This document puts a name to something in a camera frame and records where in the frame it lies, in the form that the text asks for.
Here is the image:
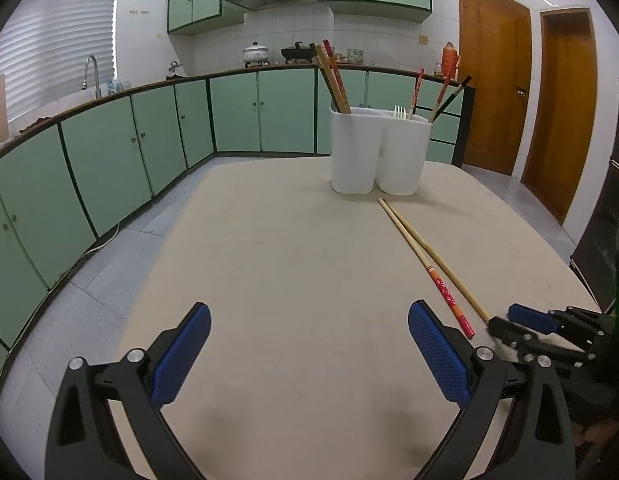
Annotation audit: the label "white window blind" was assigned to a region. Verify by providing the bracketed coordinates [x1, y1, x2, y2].
[0, 0, 123, 126]

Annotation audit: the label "red thermos flask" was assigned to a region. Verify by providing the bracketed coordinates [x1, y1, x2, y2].
[442, 42, 460, 78]

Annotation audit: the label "black wok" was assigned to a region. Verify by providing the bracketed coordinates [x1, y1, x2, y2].
[281, 41, 317, 64]

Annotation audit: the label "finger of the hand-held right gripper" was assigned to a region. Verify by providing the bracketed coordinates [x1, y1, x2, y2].
[488, 316, 597, 367]
[507, 303, 615, 347]

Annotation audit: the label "white plastic utensil holder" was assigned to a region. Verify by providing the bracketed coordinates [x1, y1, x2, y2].
[330, 105, 433, 196]

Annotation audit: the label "black glass cabinet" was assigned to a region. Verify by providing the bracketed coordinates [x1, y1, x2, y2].
[569, 77, 619, 311]

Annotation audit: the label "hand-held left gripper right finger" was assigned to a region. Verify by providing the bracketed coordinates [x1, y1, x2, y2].
[407, 300, 575, 480]

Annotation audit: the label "green kitchen base cabinets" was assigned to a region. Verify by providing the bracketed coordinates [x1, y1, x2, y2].
[0, 66, 476, 361]

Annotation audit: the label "silver cooking pot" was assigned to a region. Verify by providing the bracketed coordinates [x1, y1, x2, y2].
[242, 41, 270, 67]

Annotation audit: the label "brown wooden door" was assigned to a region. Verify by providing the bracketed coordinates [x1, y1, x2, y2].
[520, 7, 597, 226]
[457, 0, 533, 177]

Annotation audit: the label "metal sink faucet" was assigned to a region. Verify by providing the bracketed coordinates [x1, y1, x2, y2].
[82, 54, 103, 100]

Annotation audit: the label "red patterned wooden chopstick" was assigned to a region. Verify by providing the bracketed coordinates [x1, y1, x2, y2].
[428, 55, 460, 123]
[323, 40, 351, 111]
[378, 198, 477, 340]
[409, 68, 426, 120]

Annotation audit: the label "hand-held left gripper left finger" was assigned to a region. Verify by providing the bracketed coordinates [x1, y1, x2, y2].
[44, 301, 213, 480]

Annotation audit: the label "plain wooden chopstick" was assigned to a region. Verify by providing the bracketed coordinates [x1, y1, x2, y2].
[382, 198, 492, 324]
[314, 44, 351, 115]

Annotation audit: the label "white power cable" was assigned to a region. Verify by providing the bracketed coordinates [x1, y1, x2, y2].
[54, 220, 120, 286]

